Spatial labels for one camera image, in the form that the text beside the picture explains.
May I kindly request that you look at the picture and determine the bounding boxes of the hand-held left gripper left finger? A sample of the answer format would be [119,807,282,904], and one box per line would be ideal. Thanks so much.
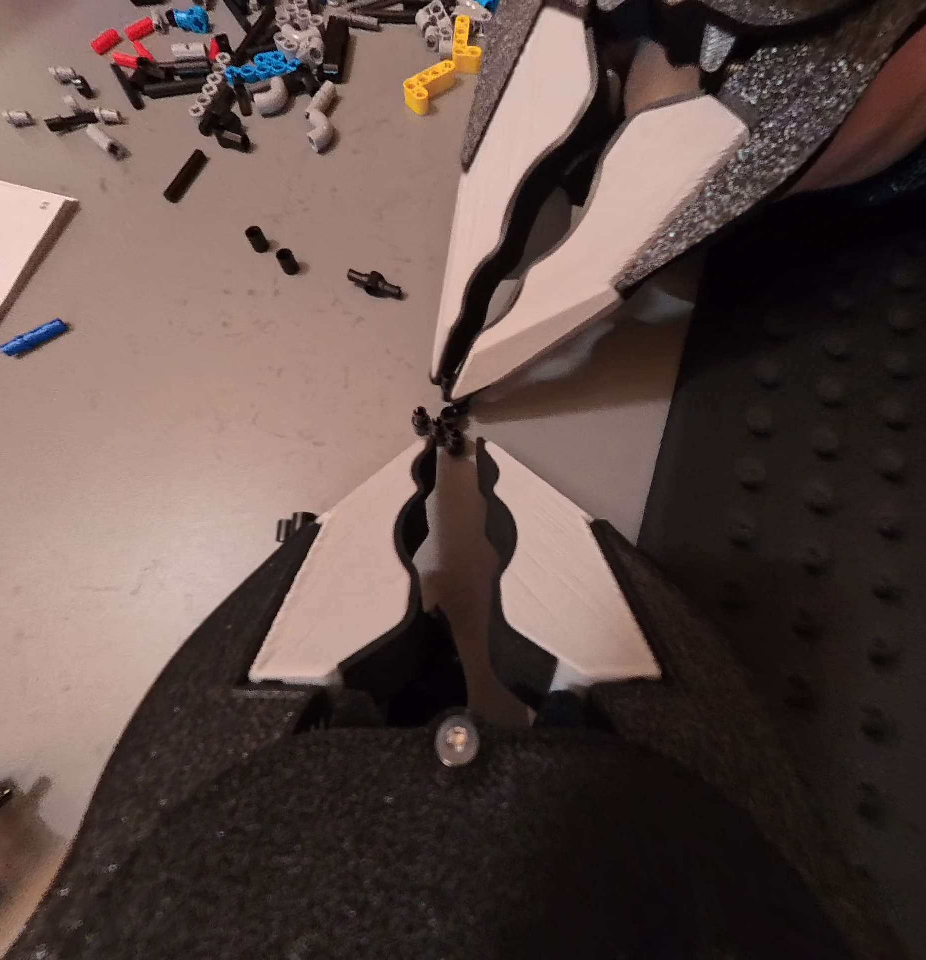
[249,438,437,685]

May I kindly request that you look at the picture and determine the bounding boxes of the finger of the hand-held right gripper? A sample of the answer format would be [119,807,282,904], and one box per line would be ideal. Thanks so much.
[427,6,600,381]
[440,96,750,402]

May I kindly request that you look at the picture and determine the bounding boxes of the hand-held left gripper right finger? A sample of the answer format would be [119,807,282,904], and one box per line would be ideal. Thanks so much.
[475,437,662,706]

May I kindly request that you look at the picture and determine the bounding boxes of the black connector brick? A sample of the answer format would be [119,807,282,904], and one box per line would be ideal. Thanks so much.
[410,405,469,457]

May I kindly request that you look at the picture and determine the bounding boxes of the blue pin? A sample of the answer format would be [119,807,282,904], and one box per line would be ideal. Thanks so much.
[0,318,70,357]

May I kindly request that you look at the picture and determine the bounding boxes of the grey desk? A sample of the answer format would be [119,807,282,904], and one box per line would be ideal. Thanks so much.
[0,0,704,901]

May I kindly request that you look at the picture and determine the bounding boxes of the person's right hand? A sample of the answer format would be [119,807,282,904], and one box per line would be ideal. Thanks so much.
[789,15,926,200]

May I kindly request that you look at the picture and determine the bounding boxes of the black axle pin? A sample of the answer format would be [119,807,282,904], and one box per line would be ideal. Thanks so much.
[348,267,404,301]

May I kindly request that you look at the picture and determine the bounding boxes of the black studded mat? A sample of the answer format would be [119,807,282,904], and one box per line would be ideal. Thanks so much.
[637,198,926,960]

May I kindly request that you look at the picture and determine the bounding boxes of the pile of loose toy bricks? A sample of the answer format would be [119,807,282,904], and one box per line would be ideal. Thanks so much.
[1,0,501,160]

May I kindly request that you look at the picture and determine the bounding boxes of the black axle tube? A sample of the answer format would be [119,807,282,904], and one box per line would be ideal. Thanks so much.
[163,148,210,204]

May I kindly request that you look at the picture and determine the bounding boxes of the toy instruction booklet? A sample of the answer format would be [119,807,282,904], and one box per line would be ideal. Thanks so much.
[0,176,80,346]

